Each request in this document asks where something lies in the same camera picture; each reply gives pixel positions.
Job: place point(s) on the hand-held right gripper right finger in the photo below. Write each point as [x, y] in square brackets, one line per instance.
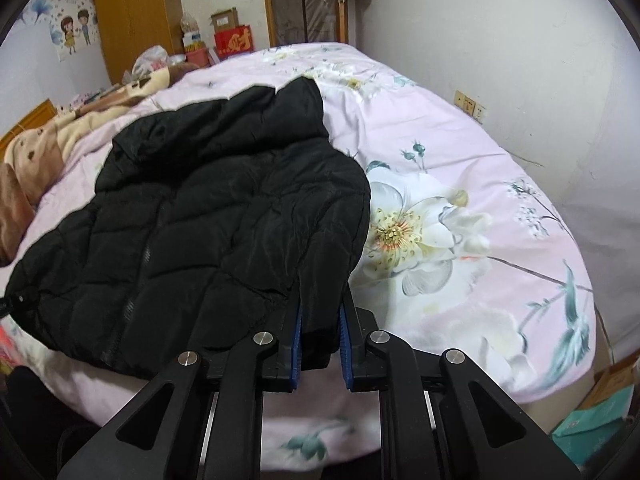
[345, 355]

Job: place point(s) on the person's dark pants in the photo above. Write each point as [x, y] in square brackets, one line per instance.
[40, 410]

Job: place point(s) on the clear snack bag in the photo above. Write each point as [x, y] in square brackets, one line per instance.
[190, 24]

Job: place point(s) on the brown dog print blanket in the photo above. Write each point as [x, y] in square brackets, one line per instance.
[30, 160]

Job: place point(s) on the blue and white box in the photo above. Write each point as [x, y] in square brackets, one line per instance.
[192, 42]

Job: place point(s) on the open wooden door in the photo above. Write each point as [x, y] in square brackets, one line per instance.
[342, 20]

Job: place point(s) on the red gift box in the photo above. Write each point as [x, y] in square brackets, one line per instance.
[234, 42]

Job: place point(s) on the wooden bed headboard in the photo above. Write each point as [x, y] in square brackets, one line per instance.
[35, 120]

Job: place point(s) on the brown cardboard box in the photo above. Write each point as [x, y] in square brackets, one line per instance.
[224, 20]

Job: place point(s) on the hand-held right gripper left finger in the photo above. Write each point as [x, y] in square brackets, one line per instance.
[296, 355]

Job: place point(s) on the cartoon couple wall sticker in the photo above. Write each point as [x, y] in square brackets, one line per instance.
[75, 30]

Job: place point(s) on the beige wall socket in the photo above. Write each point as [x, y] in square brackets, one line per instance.
[463, 101]
[479, 112]

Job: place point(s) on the black puffer jacket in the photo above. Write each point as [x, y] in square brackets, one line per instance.
[200, 220]

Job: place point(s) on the wooden wardrobe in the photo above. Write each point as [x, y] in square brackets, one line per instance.
[135, 15]

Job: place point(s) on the white plastic bag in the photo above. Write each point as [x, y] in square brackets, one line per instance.
[150, 60]

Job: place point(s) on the open cardboard box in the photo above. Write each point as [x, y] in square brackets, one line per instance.
[612, 377]

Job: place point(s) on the pink floral quilt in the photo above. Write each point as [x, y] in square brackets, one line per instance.
[440, 135]

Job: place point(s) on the teal box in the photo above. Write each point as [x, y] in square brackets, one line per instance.
[595, 430]

